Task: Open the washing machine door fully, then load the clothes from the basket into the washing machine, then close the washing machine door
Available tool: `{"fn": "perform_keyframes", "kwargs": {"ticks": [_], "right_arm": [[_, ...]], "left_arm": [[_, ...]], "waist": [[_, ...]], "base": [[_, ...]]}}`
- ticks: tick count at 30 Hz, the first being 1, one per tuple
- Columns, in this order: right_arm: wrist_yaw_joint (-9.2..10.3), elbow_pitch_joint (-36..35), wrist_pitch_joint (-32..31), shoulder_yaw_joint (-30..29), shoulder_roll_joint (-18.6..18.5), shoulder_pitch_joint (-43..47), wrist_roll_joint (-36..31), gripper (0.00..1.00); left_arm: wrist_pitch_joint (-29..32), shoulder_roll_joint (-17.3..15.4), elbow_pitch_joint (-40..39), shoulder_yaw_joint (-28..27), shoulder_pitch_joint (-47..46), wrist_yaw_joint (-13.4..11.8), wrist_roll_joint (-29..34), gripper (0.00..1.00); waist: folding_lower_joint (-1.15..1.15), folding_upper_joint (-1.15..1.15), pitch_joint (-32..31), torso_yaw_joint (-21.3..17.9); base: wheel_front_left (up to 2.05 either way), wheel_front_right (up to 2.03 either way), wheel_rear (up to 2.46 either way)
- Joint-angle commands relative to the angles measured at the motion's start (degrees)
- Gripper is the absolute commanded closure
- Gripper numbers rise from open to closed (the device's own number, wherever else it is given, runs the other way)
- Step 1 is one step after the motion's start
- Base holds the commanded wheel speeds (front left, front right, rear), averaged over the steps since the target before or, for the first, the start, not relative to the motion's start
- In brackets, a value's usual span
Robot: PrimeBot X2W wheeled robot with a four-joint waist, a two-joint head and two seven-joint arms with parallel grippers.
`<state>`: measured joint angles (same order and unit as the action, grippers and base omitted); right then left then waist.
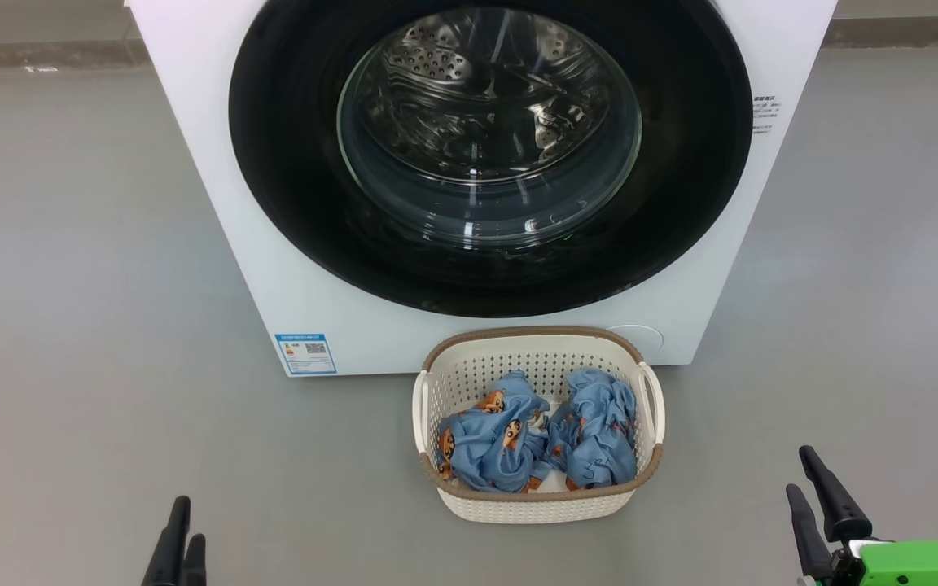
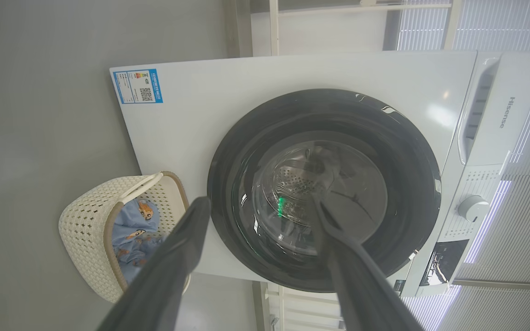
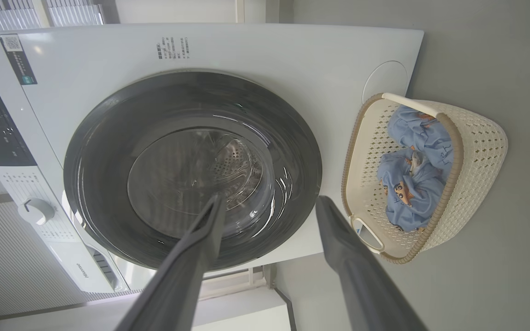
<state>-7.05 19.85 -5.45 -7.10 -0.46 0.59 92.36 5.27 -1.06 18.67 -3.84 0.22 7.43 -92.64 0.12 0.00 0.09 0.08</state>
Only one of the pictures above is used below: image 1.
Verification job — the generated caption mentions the round black glass washer door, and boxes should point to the round black glass washer door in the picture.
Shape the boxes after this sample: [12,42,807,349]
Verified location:
[229,0,753,318]

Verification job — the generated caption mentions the blue energy label sticker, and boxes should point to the blue energy label sticker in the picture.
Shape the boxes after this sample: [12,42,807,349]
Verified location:
[275,332,337,376]

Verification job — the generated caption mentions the round white filter cover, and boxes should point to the round white filter cover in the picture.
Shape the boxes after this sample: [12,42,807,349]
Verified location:
[606,325,664,355]

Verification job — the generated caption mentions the white front-load washing machine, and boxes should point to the white front-load washing machine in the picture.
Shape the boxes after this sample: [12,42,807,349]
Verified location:
[125,0,838,378]

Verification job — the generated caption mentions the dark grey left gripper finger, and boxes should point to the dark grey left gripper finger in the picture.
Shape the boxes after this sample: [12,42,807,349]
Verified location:
[142,496,191,586]
[182,534,208,586]

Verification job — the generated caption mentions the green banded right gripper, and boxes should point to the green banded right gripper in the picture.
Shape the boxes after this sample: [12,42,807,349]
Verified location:
[787,445,938,586]

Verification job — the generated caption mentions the blue cartoon print garment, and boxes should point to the blue cartoon print garment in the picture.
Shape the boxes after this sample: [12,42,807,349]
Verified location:
[546,368,639,491]
[435,370,553,494]

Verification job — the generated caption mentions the cream perforated laundry basket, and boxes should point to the cream perforated laundry basket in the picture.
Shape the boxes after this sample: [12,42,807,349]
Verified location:
[412,326,666,524]

